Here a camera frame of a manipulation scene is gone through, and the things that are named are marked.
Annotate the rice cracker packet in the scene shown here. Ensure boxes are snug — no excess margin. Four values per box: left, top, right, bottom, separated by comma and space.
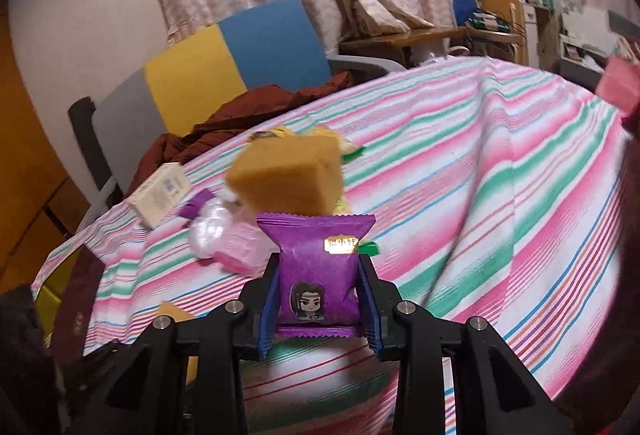
320, 129, 367, 162

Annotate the purple crumpled wrapper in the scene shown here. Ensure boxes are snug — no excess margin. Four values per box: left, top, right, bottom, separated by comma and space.
179, 189, 216, 220

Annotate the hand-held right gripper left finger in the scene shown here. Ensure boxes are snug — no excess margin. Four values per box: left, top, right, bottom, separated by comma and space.
65, 252, 281, 435

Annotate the blue bottle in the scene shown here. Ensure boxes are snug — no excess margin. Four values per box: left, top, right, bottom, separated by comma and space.
452, 0, 481, 23

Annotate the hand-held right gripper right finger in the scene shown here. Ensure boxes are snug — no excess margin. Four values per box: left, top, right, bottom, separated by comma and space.
356, 255, 576, 435

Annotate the pink box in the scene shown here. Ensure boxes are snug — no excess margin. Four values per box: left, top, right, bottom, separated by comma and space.
595, 55, 640, 111

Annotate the striped table cloth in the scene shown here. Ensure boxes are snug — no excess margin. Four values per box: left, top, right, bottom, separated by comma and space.
32, 55, 636, 435

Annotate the black foam roll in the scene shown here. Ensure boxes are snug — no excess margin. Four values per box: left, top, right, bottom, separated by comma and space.
67, 96, 118, 211

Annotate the grey storage shelf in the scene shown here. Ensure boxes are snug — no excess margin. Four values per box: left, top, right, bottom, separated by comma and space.
557, 8, 631, 76

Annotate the wooden desk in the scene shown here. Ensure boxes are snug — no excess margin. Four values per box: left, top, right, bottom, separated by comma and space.
340, 26, 523, 61

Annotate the tan sponge block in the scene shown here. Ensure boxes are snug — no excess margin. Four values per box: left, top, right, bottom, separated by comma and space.
227, 138, 345, 218

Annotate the brown red jacket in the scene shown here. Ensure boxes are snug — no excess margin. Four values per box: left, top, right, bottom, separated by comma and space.
131, 71, 357, 198

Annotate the wooden wardrobe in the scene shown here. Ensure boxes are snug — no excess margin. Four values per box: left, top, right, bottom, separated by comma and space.
0, 5, 96, 296

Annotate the grey yellow blue chair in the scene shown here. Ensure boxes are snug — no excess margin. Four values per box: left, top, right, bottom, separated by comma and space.
92, 0, 406, 216

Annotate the dark red cloth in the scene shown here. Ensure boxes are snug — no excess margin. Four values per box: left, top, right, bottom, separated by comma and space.
52, 247, 106, 356

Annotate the cream cardboard box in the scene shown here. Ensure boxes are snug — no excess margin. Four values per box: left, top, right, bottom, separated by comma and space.
125, 162, 192, 230

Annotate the wooden cabinet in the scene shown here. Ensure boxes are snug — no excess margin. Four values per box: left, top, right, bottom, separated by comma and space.
475, 0, 538, 66

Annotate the purple snack packet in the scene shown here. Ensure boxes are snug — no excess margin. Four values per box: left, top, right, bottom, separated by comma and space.
256, 212, 377, 338

